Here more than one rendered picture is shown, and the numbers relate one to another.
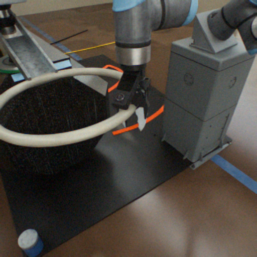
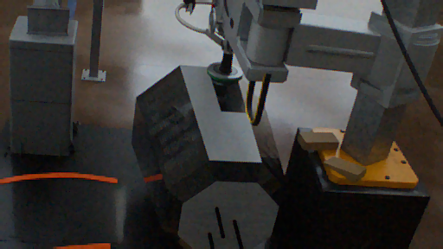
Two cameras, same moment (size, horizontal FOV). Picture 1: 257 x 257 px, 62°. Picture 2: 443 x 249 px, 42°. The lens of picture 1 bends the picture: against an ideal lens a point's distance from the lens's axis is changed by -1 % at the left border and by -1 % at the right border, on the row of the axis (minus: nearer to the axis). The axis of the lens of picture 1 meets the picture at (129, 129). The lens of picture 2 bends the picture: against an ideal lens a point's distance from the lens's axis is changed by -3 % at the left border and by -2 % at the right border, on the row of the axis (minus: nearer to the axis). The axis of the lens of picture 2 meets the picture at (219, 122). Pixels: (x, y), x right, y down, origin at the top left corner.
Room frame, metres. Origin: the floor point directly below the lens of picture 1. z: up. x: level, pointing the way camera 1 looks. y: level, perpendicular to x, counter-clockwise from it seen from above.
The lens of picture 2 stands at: (4.09, 1.85, 2.38)
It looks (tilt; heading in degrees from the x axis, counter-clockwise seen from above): 30 degrees down; 202
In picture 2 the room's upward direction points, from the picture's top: 11 degrees clockwise
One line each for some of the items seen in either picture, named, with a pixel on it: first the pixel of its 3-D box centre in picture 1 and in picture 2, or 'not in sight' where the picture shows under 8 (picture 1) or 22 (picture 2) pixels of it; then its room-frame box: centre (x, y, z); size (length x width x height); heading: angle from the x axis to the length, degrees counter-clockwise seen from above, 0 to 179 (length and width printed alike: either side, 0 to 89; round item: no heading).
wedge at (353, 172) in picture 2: not in sight; (344, 166); (1.53, 1.51, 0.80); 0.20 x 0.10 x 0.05; 75
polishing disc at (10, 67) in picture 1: (17, 60); (225, 70); (1.13, 0.60, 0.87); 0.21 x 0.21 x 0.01
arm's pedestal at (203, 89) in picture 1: (200, 99); (43, 87); (1.43, -0.55, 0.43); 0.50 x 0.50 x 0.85; 36
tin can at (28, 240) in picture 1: (31, 243); not in sight; (0.50, 0.55, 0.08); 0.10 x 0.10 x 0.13
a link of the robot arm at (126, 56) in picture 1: (132, 53); not in sight; (0.56, -0.01, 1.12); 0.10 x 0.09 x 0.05; 69
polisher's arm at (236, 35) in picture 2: not in sight; (251, 24); (1.45, 0.84, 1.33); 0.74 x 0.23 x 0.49; 38
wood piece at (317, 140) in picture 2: not in sight; (317, 141); (1.39, 1.32, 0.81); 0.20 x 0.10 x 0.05; 132
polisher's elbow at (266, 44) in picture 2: not in sight; (268, 39); (1.65, 1.01, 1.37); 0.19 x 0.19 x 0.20
